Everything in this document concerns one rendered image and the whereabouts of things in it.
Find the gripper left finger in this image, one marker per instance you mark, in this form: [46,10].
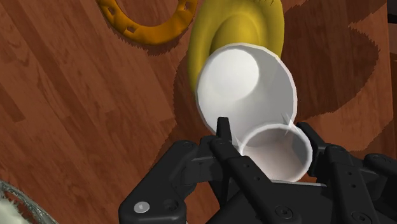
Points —
[173,189]

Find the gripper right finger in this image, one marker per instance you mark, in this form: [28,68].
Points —
[347,173]

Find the yellow bowl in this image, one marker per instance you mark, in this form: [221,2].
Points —
[217,34]

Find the white cup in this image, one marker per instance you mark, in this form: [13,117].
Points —
[248,93]

